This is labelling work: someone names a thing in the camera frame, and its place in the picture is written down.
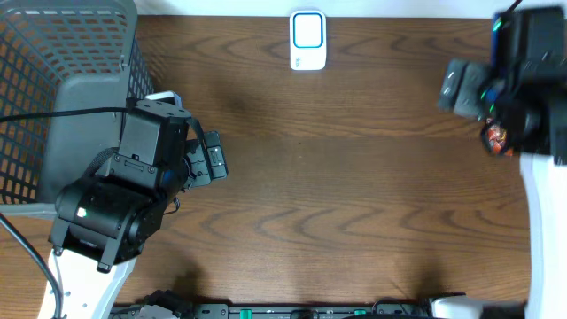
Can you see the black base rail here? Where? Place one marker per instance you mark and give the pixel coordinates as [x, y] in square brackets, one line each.
[382, 310]

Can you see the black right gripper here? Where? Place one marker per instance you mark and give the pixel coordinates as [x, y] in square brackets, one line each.
[466, 96]

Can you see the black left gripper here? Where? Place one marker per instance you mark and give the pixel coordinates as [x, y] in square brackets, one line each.
[195, 161]

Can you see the grey plastic mesh basket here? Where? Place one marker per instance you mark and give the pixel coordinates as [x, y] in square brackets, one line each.
[67, 70]

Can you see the red Top chocolate bar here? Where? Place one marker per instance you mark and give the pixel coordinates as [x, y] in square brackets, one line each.
[495, 139]

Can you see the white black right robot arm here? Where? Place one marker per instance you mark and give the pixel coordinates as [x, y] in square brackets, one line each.
[544, 176]

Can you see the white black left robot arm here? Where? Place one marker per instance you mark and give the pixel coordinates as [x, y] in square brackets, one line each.
[103, 221]

